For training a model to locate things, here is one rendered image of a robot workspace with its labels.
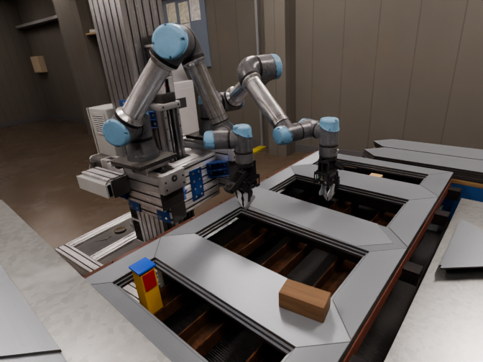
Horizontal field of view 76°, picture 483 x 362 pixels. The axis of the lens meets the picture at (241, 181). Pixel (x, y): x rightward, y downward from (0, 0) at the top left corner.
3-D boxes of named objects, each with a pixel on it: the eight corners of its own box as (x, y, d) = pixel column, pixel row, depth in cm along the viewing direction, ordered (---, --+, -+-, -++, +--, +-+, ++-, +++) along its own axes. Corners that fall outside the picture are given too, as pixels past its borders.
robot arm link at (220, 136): (210, 144, 133) (235, 144, 131) (203, 152, 123) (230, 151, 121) (208, 126, 130) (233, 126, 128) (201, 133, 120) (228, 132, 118)
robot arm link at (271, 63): (211, 97, 185) (255, 49, 137) (232, 93, 192) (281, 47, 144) (217, 115, 185) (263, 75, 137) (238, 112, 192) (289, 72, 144)
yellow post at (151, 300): (164, 314, 103) (154, 267, 95) (152, 324, 99) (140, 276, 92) (156, 307, 106) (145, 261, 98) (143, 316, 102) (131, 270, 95)
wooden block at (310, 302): (330, 307, 80) (330, 291, 78) (323, 324, 75) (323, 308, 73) (287, 291, 86) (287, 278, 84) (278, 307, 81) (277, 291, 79)
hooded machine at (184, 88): (203, 144, 539) (190, 47, 478) (174, 156, 490) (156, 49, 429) (172, 140, 585) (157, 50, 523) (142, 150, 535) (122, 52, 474)
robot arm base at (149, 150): (121, 159, 146) (116, 138, 142) (146, 150, 157) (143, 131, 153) (140, 164, 137) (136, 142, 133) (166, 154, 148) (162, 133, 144)
